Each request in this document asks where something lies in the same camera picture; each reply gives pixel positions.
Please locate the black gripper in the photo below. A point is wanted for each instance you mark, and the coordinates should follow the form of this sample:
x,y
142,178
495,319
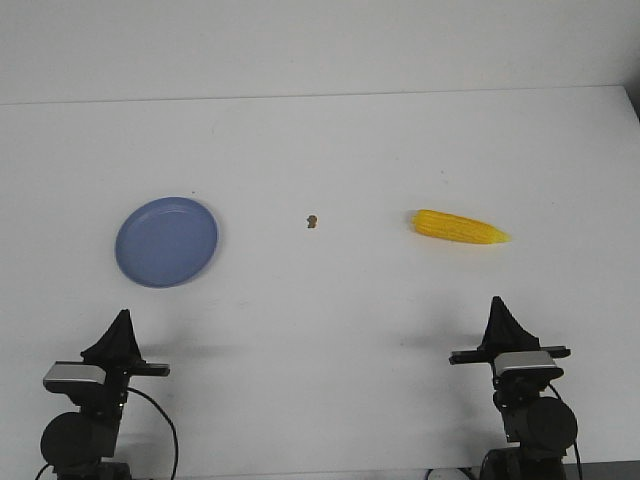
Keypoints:
x,y
117,344
514,372

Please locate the blue round plate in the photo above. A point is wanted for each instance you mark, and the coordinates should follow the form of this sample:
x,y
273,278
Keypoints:
x,y
166,242

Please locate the yellow corn cob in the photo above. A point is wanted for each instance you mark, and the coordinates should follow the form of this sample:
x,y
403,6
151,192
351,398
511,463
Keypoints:
x,y
456,228

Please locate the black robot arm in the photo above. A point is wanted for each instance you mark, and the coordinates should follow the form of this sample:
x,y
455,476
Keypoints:
x,y
80,444
540,429

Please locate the white object at bottom edge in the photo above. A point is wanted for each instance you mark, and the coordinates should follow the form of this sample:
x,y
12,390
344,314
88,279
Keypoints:
x,y
449,474

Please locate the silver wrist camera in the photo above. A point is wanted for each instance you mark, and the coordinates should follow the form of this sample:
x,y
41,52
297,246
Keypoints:
x,y
520,361
65,377

